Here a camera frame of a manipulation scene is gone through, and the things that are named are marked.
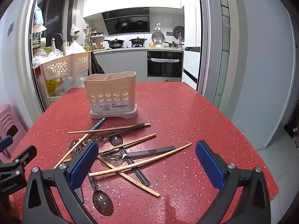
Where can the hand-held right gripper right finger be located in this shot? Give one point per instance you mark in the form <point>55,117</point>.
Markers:
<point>210,165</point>

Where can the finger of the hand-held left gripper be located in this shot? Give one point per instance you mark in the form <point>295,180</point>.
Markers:
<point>25,155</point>
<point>5,142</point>

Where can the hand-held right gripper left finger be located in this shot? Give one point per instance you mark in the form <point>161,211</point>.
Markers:
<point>84,163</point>

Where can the small all-metal spoon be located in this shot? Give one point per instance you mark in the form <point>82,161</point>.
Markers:
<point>75,145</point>

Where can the light wooden chopstick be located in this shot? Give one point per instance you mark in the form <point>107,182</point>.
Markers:
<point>144,137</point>
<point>144,186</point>
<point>163,153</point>
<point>79,132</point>

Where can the blue patterned wooden chopstick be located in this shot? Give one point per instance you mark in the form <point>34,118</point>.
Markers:
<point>98,124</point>

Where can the beige plastic utensil holder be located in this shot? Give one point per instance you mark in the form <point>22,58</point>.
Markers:
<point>109,86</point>

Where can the pink plastic stool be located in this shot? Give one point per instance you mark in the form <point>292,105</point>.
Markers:
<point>9,119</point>

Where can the crumpled clear plastic bag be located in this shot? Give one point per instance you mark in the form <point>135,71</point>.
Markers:
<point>70,85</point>

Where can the beige flower-hole storage cart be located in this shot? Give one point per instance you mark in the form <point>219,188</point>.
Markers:
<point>58,67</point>

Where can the crumpled clear plastic bags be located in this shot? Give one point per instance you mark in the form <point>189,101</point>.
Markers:
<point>44,58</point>

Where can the black plastic bag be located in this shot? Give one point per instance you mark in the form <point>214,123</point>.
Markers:
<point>96,65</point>

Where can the green plastic basin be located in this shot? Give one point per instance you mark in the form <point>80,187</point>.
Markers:
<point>44,50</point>

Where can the black built-in oven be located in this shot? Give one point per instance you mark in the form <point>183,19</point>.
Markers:
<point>164,70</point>

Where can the spray bottle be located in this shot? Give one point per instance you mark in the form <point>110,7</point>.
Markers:
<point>54,44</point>

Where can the white towel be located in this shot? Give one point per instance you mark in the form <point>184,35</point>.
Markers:
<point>164,61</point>

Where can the green colander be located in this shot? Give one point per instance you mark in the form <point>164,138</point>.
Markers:
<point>86,48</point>

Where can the kitchen faucet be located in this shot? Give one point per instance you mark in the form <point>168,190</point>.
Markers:
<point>58,36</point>

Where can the black wok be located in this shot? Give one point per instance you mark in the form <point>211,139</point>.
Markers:
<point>115,42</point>

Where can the spice rack with bottles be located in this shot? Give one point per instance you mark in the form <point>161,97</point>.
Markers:
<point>95,38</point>

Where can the small steel saucepan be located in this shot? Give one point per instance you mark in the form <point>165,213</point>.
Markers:
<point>173,44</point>

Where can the blue package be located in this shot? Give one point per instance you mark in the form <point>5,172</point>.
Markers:
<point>38,16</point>

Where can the hanging white plastic bag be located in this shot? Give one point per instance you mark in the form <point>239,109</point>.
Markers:
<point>74,29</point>

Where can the lidded cooking pot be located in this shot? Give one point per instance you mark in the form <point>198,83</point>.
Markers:
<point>138,41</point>

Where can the yellow bowl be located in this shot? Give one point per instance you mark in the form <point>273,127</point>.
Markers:
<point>152,45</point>

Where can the round dark compartment pan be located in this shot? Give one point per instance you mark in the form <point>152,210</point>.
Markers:
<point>178,31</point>

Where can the round metal steamer rack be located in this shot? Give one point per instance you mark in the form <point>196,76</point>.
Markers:
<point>157,36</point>

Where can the white refrigerator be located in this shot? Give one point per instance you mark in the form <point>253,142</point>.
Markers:
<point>190,28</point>

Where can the black range hood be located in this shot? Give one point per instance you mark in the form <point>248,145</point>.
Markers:
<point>127,21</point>

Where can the grey wall switch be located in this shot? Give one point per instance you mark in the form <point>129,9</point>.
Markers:
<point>10,29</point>

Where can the grey wall socket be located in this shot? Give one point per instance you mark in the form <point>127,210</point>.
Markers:
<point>169,33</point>

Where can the white wall hook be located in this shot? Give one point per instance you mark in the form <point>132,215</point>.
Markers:
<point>158,26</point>

